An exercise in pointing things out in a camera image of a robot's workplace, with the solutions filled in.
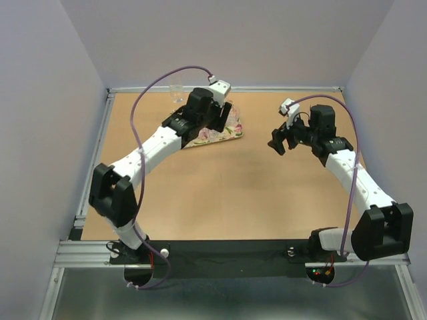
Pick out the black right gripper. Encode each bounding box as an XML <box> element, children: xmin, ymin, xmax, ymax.
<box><xmin>266</xmin><ymin>112</ymin><xmax>318</xmax><ymax>155</ymax></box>

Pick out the tall clear glass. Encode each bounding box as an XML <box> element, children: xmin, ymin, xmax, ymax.
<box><xmin>169</xmin><ymin>80</ymin><xmax>185</xmax><ymax>103</ymax></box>

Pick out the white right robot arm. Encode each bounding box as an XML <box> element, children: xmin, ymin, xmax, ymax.
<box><xmin>268</xmin><ymin>99</ymin><xmax>414</xmax><ymax>261</ymax></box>

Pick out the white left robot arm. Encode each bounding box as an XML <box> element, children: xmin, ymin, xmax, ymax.
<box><xmin>88</xmin><ymin>81</ymin><xmax>232</xmax><ymax>263</ymax></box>

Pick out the floral patterned tray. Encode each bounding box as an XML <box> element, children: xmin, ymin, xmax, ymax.
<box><xmin>185</xmin><ymin>120</ymin><xmax>243</xmax><ymax>149</ymax></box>

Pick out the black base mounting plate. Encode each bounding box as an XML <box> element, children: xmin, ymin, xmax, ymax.
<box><xmin>106</xmin><ymin>239</ymin><xmax>345</xmax><ymax>279</ymax></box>

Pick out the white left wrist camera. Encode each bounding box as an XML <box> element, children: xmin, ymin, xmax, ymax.
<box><xmin>207</xmin><ymin>80</ymin><xmax>231</xmax><ymax>106</ymax></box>

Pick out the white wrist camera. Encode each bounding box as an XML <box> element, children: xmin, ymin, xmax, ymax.
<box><xmin>207</xmin><ymin>80</ymin><xmax>231</xmax><ymax>106</ymax></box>
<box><xmin>279</xmin><ymin>98</ymin><xmax>300</xmax><ymax>129</ymax></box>

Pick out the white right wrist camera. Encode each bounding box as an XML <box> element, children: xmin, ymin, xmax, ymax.
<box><xmin>279</xmin><ymin>98</ymin><xmax>300</xmax><ymax>129</ymax></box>

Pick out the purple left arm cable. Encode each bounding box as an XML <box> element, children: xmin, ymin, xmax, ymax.
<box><xmin>130</xmin><ymin>65</ymin><xmax>214</xmax><ymax>290</ymax></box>

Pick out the aluminium front frame rail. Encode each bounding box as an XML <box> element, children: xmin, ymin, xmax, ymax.
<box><xmin>53</xmin><ymin>241</ymin><xmax>411</xmax><ymax>268</ymax></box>

